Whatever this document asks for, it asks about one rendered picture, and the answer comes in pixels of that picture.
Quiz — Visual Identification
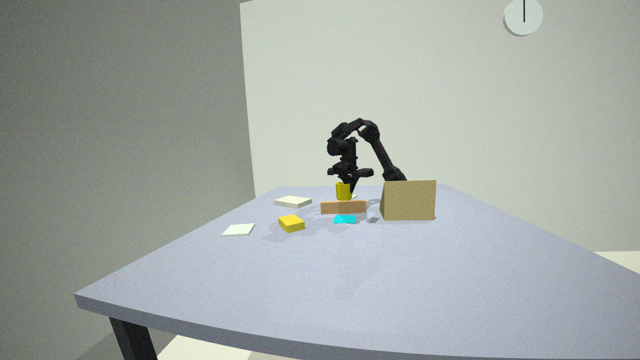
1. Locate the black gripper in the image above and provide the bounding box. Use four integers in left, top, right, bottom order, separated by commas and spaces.
327, 154, 374, 193

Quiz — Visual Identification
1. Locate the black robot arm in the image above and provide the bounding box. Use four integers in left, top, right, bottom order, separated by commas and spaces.
327, 118, 407, 181

